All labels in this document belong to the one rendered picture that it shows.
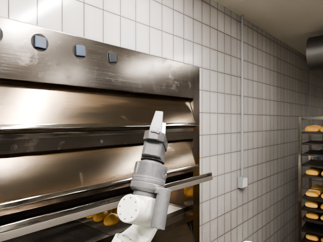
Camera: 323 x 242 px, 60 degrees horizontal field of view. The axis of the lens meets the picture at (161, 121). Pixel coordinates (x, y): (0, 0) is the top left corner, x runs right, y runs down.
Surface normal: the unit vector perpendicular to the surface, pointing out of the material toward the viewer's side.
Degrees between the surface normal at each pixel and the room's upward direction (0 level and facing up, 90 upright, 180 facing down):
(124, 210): 67
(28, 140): 90
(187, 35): 90
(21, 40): 90
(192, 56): 90
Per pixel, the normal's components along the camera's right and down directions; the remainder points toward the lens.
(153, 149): -0.11, -0.38
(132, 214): -0.49, -0.40
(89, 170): 0.70, -0.34
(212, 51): 0.74, 0.00
